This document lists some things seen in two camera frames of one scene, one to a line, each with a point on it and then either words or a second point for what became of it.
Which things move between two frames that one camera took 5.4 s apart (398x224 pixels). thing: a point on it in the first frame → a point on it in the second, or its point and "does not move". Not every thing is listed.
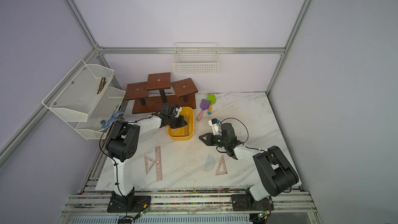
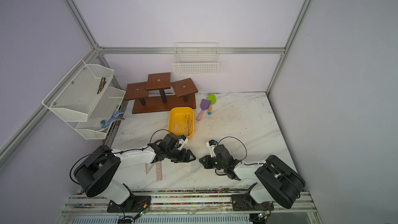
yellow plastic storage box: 186,131 does not move
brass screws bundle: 101,85 does not move
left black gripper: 182,122 → 185,158
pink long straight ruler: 158,164 does not move
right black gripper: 210,140 → 207,163
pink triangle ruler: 147,168 does not move
